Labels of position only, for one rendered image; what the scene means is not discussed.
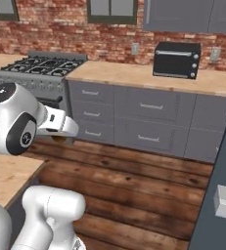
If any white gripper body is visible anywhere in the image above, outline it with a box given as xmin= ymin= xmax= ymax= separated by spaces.
xmin=36 ymin=114 xmax=80 ymax=138

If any grey gas range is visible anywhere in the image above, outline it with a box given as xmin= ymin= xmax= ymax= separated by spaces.
xmin=0 ymin=50 xmax=89 ymax=145

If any black toaster oven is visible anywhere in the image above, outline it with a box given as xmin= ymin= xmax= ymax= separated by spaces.
xmin=152 ymin=41 xmax=203 ymax=80

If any grey base cupboard run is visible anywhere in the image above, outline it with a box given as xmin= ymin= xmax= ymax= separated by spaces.
xmin=67 ymin=79 xmax=226 ymax=164

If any grey wall cupboard run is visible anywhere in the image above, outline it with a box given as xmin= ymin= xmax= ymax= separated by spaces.
xmin=142 ymin=0 xmax=226 ymax=35

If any grey wall socket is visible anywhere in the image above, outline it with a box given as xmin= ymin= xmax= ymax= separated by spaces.
xmin=209 ymin=46 xmax=222 ymax=63
xmin=131 ymin=42 xmax=141 ymax=56

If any dark grey fridge door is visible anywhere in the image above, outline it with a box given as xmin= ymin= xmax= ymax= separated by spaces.
xmin=187 ymin=93 xmax=226 ymax=250

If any dark framed window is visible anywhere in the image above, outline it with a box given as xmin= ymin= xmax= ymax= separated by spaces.
xmin=86 ymin=0 xmax=139 ymax=25
xmin=0 ymin=0 xmax=21 ymax=22

